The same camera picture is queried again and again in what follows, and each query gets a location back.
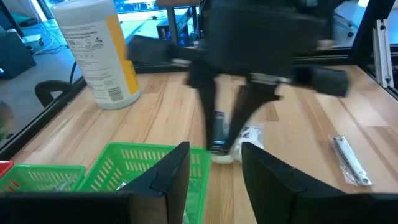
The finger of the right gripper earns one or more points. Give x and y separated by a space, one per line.
206 99
248 99

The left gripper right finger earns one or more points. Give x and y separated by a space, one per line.
273 193

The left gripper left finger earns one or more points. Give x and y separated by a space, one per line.
164 193

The bagged silver nail clipper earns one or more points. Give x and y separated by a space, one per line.
221 127
349 158

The bagged white cotton pads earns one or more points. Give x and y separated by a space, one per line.
248 137

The bagged black hairbrush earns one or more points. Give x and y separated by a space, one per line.
63 185

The green plastic basket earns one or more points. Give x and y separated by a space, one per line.
109 161
31 174

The black computer box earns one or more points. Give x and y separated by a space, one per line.
162 31

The white yellow wipes canister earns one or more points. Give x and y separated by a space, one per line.
93 62

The silver aluminium profile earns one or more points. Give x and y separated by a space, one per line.
384 53

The red plastic basket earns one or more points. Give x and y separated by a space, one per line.
5 168

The black equipment case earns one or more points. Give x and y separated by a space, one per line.
15 56

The black metal post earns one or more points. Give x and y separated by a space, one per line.
172 25

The black frame hook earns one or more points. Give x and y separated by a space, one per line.
46 85

